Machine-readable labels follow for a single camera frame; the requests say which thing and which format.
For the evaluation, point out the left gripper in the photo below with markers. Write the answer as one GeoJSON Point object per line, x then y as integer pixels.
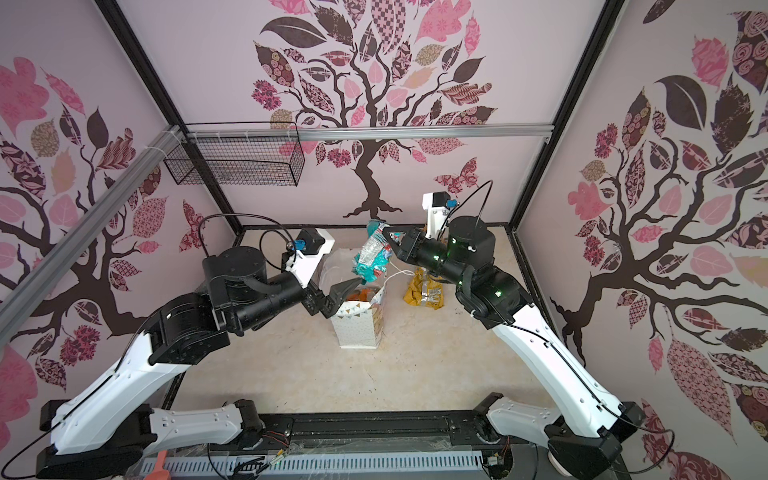
{"type": "Point", "coordinates": [315, 300]}

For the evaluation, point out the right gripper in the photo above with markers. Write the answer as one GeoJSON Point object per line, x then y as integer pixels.
{"type": "Point", "coordinates": [411, 248]}

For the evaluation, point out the white patterned paper bag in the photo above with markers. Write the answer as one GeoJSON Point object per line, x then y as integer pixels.
{"type": "Point", "coordinates": [357, 325]}

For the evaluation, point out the teal snack packet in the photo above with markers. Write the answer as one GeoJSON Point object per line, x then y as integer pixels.
{"type": "Point", "coordinates": [373, 258]}

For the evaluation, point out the yellow snack packet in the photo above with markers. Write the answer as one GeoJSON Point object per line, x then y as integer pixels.
{"type": "Point", "coordinates": [424, 291]}

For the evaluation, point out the orange snack packet small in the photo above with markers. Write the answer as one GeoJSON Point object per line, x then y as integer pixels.
{"type": "Point", "coordinates": [363, 295]}

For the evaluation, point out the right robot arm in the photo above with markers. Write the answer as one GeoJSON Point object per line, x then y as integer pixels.
{"type": "Point", "coordinates": [584, 432]}

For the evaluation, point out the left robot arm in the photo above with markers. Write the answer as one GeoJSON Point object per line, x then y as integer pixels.
{"type": "Point", "coordinates": [110, 426]}

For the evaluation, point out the pink plastic scoop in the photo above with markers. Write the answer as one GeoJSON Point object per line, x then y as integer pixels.
{"type": "Point", "coordinates": [159, 471]}

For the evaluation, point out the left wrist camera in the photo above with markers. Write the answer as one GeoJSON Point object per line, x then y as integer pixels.
{"type": "Point", "coordinates": [309, 248]}

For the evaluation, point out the black wire basket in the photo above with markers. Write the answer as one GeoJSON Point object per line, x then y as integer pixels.
{"type": "Point", "coordinates": [260, 153]}

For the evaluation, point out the back aluminium rail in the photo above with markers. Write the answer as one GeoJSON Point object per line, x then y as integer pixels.
{"type": "Point", "coordinates": [374, 133]}

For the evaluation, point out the aluminium rail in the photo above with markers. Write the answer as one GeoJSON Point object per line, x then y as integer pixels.
{"type": "Point", "coordinates": [18, 307]}
{"type": "Point", "coordinates": [374, 133]}

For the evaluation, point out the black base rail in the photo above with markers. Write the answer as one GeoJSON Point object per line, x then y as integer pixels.
{"type": "Point", "coordinates": [504, 457]}

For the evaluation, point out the white slotted cable duct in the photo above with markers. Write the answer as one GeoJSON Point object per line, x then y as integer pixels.
{"type": "Point", "coordinates": [327, 465]}

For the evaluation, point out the left aluminium rail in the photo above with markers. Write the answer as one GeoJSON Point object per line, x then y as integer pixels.
{"type": "Point", "coordinates": [18, 307]}

